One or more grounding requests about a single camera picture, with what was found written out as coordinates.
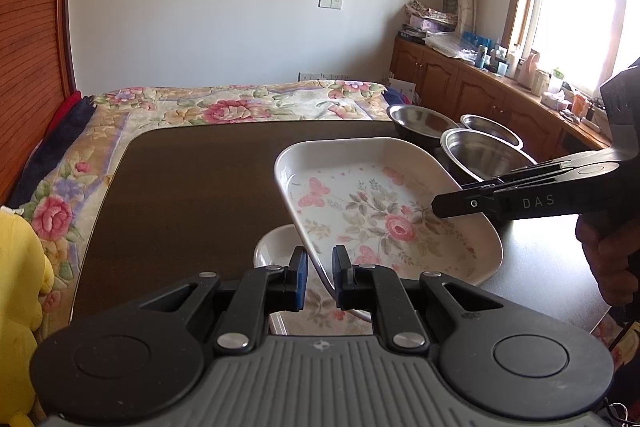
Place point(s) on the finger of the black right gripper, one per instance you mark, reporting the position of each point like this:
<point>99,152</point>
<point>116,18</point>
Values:
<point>605,173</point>
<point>470,201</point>

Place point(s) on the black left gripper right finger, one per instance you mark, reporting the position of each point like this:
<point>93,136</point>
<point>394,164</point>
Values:
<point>403,312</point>

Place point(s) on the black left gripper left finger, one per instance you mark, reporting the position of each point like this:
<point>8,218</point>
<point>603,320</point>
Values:
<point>233,316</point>

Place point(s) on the large steel bowl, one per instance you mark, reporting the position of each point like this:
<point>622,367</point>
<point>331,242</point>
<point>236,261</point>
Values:
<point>482,156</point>

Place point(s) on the small steel bowl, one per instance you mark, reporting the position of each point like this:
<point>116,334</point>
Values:
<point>491,127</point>

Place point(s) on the person's right hand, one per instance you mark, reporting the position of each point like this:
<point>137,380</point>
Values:
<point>607,255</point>

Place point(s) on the wooden side cabinet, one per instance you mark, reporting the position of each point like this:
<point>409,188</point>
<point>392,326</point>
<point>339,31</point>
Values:
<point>455,88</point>

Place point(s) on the stack of books and papers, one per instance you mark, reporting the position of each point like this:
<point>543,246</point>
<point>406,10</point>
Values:
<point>422,21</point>

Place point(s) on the floral bed quilt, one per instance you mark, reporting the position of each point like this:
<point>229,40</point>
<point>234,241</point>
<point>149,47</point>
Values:
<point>65,206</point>

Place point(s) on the yellow plush toy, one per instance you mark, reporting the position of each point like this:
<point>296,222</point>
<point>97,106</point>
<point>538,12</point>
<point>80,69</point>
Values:
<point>26,274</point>

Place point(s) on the red and navy pillows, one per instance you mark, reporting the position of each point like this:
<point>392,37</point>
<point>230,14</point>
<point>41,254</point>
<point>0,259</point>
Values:
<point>68,122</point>

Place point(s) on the wooden slatted wardrobe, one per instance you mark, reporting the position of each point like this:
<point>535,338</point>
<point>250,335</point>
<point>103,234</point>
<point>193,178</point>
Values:
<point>37,76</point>

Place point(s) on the white wall switch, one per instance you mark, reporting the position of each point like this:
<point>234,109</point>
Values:
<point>330,4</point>

